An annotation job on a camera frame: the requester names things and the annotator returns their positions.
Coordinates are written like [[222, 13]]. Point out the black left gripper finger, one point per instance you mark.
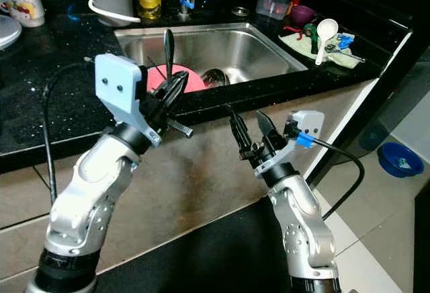
[[179, 91], [162, 93]]

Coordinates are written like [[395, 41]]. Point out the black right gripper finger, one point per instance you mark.
[[267, 130], [239, 133]]

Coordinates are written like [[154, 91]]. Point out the black ladle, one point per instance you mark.
[[168, 44]]

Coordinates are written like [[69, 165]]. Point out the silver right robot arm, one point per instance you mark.
[[302, 219]]

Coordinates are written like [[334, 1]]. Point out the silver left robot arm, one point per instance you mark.
[[101, 192]]

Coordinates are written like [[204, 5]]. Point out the pink plate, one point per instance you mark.
[[191, 79]]

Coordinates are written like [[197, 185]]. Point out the grey counter cabinet front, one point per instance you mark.
[[215, 165]]

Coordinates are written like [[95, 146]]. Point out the small steel bowl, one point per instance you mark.
[[216, 76]]

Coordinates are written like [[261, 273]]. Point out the stainless steel sink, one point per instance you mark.
[[255, 48]]

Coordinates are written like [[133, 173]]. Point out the round steel drain strainer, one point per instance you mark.
[[239, 11]]

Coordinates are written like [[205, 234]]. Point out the pale green cloth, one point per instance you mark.
[[349, 58]]

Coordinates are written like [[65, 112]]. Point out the white rice spoon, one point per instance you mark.
[[326, 29]]

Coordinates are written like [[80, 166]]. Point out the small blue plastic item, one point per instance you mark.
[[345, 40]]

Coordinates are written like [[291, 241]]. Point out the purple cup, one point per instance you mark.
[[302, 15]]

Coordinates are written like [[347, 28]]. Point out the black floor mat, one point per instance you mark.
[[208, 259]]

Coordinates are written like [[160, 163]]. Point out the blue plastic basin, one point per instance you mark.
[[393, 162]]

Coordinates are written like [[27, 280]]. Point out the white printed mug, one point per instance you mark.
[[27, 7]]

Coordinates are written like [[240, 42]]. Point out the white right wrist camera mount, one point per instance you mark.
[[309, 121]]

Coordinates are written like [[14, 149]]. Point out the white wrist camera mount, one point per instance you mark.
[[117, 85], [309, 121]]

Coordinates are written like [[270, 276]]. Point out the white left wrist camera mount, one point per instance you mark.
[[117, 85]]

